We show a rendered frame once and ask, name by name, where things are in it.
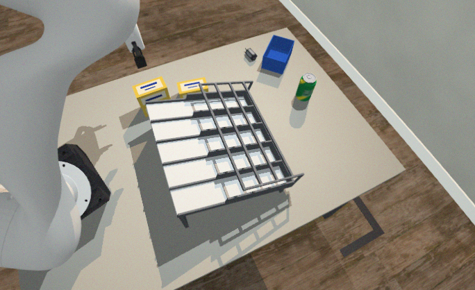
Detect yellow butter carton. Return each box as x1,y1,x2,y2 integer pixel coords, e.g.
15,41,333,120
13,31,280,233
177,77,208,98
132,76,170,108
142,107,149,117

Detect green drink can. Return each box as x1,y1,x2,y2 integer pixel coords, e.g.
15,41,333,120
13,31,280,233
296,73,317,101

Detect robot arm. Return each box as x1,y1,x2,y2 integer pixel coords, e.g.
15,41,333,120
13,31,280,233
0,0,140,271

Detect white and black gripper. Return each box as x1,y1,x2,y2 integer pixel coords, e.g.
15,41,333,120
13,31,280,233
125,24,147,69

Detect blue open bin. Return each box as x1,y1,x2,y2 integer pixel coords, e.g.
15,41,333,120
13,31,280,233
261,35,294,74

